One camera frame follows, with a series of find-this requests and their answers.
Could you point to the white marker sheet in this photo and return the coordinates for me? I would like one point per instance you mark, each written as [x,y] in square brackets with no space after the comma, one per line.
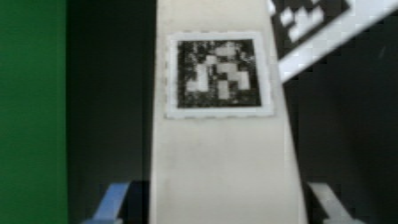
[316,25]

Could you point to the white cabinet block with markers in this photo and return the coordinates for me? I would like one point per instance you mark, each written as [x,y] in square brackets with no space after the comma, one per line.
[225,172]

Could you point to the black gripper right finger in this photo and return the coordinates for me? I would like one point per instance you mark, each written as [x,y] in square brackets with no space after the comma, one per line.
[339,215]

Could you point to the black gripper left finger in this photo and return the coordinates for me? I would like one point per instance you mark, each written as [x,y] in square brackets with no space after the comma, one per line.
[111,205]

